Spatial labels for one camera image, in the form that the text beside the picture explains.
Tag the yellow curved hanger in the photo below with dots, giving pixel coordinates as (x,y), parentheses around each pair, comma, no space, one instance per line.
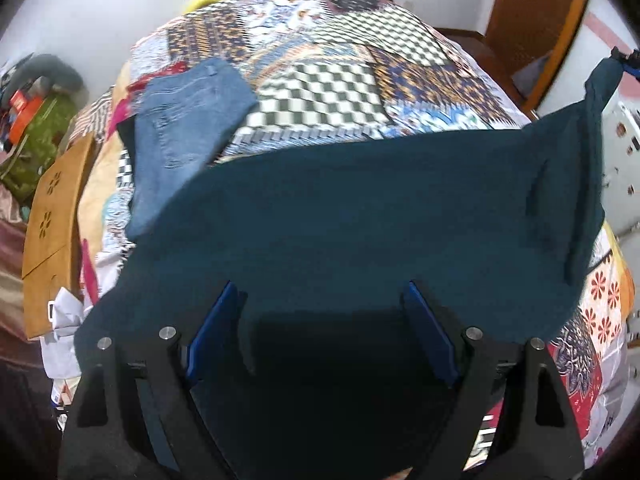
(205,1)

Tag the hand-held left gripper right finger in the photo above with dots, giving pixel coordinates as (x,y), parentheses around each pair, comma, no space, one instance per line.
(429,332)

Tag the brown wooden door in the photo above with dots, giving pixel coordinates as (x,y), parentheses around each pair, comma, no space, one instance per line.
(540,15)

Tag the orange box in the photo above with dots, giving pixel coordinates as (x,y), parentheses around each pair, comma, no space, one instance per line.
(22,110)

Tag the white crumpled cloth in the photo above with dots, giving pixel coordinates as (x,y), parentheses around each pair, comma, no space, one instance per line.
(62,330)

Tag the grey-blue cloth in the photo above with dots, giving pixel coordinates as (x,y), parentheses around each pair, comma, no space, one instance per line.
(535,75)

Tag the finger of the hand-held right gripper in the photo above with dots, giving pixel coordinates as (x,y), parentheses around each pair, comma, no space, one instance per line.
(629,62)

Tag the green patterned cloth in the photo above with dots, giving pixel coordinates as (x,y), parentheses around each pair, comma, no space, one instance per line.
(35,150)

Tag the white panel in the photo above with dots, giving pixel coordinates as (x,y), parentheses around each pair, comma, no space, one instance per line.
(622,170)

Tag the wooden board with flower cutouts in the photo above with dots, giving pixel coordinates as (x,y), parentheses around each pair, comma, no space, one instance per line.
(52,220)

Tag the dark teal fleece pants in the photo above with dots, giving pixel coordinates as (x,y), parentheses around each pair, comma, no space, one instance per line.
(350,200)

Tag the grey plush cushion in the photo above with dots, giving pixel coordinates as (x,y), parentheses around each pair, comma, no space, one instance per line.
(55,72)

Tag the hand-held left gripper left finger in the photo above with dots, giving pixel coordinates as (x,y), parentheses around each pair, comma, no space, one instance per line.
(216,332)

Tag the blue denim jeans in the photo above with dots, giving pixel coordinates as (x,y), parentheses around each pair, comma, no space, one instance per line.
(185,120)

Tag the patchwork printed blanket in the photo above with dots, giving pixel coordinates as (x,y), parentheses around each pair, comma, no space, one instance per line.
(320,60)

